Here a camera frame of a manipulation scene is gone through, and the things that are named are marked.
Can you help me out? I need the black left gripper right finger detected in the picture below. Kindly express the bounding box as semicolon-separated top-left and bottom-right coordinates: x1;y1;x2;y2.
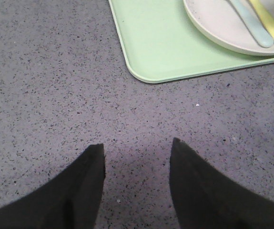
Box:
169;138;274;229

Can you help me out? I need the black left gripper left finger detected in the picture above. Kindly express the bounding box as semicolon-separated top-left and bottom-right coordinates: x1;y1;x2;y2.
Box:
0;144;105;229

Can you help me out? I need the yellow plastic fork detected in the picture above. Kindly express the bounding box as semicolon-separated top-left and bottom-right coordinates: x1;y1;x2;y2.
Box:
249;0;274;40

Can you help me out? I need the white round plate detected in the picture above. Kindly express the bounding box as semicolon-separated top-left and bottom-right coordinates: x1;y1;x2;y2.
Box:
183;0;274;56

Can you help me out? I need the light green plastic tray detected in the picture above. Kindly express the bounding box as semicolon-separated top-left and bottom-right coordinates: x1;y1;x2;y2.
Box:
109;0;274;83

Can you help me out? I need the light blue plastic spoon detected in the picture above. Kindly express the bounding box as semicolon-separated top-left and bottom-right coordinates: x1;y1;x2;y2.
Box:
228;0;274;48

